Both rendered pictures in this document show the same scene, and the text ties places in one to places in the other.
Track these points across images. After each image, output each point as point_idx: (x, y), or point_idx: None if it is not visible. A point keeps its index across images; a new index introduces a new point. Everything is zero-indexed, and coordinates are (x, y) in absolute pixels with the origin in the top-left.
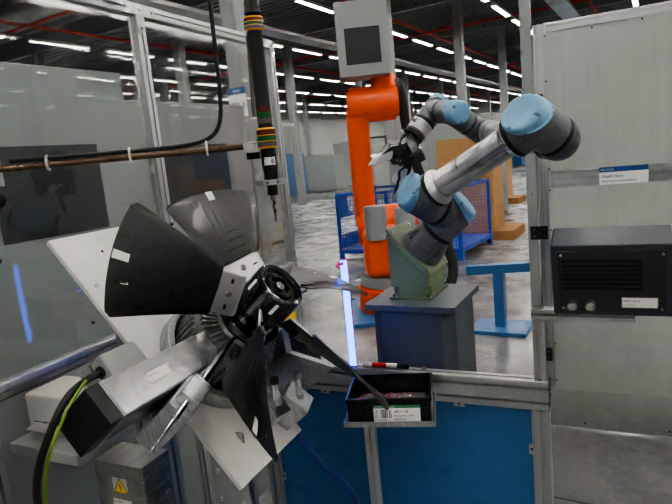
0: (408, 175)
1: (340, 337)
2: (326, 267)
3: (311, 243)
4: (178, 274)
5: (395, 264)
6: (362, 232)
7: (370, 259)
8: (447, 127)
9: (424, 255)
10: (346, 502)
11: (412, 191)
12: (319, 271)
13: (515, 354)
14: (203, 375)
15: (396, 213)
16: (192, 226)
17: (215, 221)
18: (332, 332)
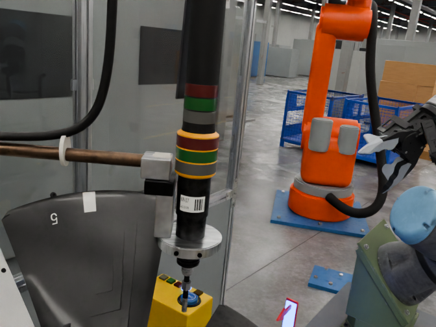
0: (419, 188)
1: (264, 231)
2: (266, 150)
3: (258, 123)
4: None
5: (359, 290)
6: (305, 139)
7: (307, 166)
8: (396, 48)
9: (406, 294)
10: None
11: (423, 221)
12: (252, 324)
13: (427, 300)
14: None
15: (341, 130)
16: (37, 264)
17: (80, 263)
18: (258, 223)
